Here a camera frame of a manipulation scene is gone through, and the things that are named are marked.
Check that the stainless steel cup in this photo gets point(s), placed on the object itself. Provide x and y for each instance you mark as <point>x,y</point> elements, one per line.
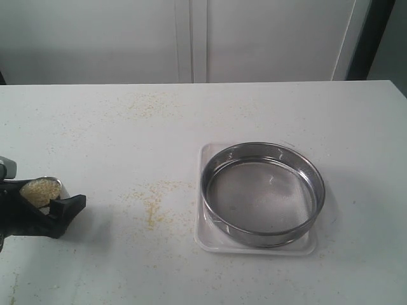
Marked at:
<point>64,194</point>

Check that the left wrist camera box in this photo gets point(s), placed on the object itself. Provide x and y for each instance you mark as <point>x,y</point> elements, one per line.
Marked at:
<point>8,168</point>

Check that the white plastic tray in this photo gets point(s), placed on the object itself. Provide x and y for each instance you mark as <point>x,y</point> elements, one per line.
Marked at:
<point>254,246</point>

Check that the white cabinet doors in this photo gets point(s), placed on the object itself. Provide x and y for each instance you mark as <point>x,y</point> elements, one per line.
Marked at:
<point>98,42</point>

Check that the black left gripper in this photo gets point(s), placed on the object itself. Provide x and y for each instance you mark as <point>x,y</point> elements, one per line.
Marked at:
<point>20,218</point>

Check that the round steel mesh sieve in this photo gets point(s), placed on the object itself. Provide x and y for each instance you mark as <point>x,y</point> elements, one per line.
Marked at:
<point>264,193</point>

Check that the pile of tan grain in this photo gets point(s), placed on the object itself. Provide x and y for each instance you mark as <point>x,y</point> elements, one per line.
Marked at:
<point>39,192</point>

